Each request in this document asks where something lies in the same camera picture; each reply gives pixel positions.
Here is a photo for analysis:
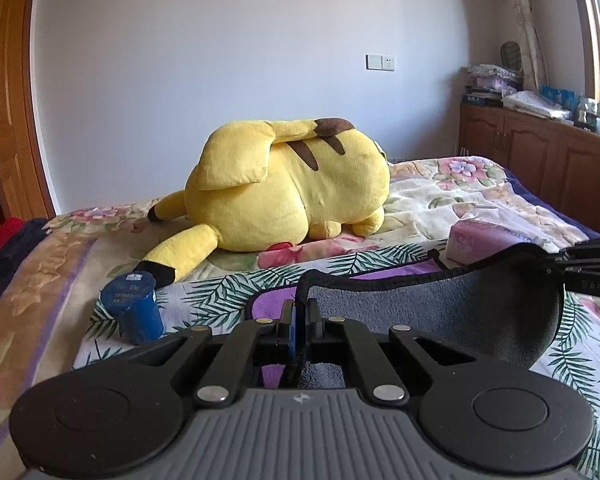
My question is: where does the red cloth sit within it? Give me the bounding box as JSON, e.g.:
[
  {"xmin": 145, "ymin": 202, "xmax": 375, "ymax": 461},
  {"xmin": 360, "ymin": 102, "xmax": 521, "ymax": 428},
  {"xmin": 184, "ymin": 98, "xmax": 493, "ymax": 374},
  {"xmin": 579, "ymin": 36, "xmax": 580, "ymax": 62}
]
[{"xmin": 0, "ymin": 216, "xmax": 27, "ymax": 273}]

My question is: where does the light blue box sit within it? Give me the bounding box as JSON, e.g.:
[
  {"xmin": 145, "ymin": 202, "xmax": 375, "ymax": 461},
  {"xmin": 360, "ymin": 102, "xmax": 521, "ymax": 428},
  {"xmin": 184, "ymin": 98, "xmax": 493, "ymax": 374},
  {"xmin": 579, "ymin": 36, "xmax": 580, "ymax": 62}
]
[{"xmin": 539, "ymin": 83, "xmax": 577, "ymax": 112}]

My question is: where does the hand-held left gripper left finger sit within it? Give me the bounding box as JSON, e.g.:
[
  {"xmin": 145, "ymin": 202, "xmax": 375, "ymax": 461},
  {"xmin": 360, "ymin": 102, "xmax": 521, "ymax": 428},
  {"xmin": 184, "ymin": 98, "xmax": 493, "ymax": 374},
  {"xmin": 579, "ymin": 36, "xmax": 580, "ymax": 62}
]
[{"xmin": 72, "ymin": 300, "xmax": 297, "ymax": 407}]

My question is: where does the floral curtain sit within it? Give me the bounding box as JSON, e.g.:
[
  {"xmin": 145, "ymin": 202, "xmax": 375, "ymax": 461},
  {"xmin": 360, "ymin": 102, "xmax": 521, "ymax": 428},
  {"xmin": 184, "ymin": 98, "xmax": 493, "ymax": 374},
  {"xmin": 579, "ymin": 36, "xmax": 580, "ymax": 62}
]
[{"xmin": 494, "ymin": 0, "xmax": 549, "ymax": 92}]

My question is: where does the white wall switch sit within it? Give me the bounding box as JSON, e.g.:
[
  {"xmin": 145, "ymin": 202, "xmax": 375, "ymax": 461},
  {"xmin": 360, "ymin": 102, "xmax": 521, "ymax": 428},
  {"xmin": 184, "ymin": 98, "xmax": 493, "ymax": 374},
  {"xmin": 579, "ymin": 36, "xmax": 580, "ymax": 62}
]
[{"xmin": 365, "ymin": 53, "xmax": 396, "ymax": 72}]

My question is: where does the dark blue blanket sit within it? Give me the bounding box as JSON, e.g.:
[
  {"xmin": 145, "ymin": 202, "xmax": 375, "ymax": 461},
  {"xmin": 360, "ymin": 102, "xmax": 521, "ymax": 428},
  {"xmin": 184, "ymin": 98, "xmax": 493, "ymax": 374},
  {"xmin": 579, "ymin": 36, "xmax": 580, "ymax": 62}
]
[{"xmin": 0, "ymin": 217, "xmax": 57, "ymax": 326}]

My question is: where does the wooden wardrobe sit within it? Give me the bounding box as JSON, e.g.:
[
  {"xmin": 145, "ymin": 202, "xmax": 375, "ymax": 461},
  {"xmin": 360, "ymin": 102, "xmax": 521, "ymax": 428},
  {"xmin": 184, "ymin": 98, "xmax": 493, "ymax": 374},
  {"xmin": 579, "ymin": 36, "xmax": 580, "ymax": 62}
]
[{"xmin": 0, "ymin": 0, "xmax": 57, "ymax": 243}]

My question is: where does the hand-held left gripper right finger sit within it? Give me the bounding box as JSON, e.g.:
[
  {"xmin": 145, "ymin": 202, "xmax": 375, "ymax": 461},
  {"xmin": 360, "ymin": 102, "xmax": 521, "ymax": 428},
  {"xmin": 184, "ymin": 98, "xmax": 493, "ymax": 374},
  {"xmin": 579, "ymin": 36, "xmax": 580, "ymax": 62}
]
[{"xmin": 300, "ymin": 298, "xmax": 527, "ymax": 404}]

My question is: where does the stack of folded clothes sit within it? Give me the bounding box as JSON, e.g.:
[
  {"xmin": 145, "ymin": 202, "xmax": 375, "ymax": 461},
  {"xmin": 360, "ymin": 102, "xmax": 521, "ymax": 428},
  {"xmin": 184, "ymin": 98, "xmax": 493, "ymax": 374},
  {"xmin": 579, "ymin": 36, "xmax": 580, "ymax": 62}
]
[{"xmin": 463, "ymin": 63, "xmax": 524, "ymax": 107}]

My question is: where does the yellow plush toy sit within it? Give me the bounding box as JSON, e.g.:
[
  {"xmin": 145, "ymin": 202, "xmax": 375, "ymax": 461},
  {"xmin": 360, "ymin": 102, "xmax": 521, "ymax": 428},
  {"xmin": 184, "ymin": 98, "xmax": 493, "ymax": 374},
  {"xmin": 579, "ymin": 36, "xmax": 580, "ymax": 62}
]
[{"xmin": 135, "ymin": 116, "xmax": 392, "ymax": 289}]

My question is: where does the grey figurine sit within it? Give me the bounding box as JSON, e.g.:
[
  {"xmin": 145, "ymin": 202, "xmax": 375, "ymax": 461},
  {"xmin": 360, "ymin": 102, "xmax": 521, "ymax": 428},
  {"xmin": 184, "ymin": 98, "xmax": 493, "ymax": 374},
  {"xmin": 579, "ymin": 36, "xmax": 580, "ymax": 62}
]
[{"xmin": 500, "ymin": 41, "xmax": 524, "ymax": 74}]

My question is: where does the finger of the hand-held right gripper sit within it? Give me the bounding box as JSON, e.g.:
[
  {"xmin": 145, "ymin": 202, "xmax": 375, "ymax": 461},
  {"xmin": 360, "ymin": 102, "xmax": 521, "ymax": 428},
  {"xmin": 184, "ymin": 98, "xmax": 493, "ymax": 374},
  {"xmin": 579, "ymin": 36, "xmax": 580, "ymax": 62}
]
[
  {"xmin": 547, "ymin": 259, "xmax": 600, "ymax": 279},
  {"xmin": 560, "ymin": 233, "xmax": 600, "ymax": 262}
]

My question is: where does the pink tissue pack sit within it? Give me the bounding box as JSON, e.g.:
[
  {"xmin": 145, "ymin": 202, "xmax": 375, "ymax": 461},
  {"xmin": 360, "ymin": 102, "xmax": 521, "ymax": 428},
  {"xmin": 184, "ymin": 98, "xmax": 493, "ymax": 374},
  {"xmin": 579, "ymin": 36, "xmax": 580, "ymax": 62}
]
[{"xmin": 447, "ymin": 218, "xmax": 547, "ymax": 266}]

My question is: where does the white folded cloth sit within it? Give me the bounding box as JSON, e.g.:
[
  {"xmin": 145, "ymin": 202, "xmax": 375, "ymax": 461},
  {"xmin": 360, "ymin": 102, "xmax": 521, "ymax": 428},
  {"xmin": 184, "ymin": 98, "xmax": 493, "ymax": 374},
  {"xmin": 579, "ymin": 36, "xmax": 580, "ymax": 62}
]
[{"xmin": 502, "ymin": 90, "xmax": 572, "ymax": 121}]

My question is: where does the leaf print purple mat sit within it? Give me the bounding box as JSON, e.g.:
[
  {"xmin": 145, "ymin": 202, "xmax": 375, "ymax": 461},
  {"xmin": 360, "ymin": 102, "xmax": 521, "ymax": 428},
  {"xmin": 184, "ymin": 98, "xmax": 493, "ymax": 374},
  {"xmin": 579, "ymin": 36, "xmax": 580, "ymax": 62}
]
[{"xmin": 74, "ymin": 241, "xmax": 600, "ymax": 480}]

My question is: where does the blue round container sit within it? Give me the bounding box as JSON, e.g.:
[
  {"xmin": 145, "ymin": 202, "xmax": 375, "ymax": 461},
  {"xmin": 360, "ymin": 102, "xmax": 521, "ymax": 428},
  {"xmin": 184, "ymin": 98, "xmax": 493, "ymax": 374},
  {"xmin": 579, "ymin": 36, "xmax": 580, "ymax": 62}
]
[{"xmin": 99, "ymin": 270, "xmax": 165, "ymax": 346}]

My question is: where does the grey towel with black edge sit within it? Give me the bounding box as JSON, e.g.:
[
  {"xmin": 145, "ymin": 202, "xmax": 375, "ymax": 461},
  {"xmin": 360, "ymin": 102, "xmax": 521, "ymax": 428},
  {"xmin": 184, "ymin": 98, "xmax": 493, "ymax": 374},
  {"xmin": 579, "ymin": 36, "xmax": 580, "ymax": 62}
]
[{"xmin": 245, "ymin": 241, "xmax": 567, "ymax": 391}]

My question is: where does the wooden cabinet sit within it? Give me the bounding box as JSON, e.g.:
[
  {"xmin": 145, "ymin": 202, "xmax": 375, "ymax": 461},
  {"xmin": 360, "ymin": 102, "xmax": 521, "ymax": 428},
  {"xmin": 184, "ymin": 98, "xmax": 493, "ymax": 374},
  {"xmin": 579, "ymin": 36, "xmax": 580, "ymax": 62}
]
[{"xmin": 458, "ymin": 102, "xmax": 600, "ymax": 237}]

